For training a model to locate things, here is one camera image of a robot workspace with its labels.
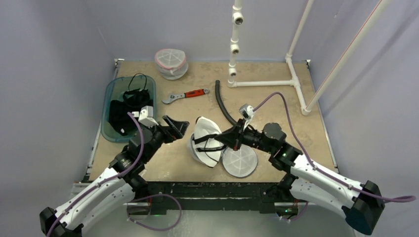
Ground pink trimmed mesh laundry bag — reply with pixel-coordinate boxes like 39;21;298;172
155;48;189;80

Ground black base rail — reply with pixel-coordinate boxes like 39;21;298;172
116;173;298;215

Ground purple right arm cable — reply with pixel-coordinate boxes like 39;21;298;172
253;92;417;203

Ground black corrugated hose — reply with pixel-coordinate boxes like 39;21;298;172
215;80;238;126

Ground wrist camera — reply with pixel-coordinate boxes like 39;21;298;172
132;106;158;128
239;104;254;130

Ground teal plastic bin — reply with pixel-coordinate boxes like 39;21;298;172
101;73;157;143

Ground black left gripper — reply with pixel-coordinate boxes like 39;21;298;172
142;115;188;162

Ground black bra in bin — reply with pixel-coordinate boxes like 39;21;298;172
109;73;153;136

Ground white bra black straps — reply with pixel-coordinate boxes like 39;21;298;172
190;116;226;168

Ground red handled adjustable wrench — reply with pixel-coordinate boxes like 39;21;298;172
162;88;210;104

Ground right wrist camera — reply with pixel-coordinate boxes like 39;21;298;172
239;104;254;130

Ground white mesh laundry bag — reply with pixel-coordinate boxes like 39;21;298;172
187;135;258;178

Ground white PVC pipe frame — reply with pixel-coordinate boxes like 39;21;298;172
227;0;391;116

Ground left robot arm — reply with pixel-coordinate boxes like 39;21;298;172
40;111;190;237

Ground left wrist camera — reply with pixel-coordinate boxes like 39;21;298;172
132;106;158;128

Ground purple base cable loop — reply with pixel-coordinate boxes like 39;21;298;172
126;194;182;232

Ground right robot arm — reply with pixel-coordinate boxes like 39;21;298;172
215;119;385;236

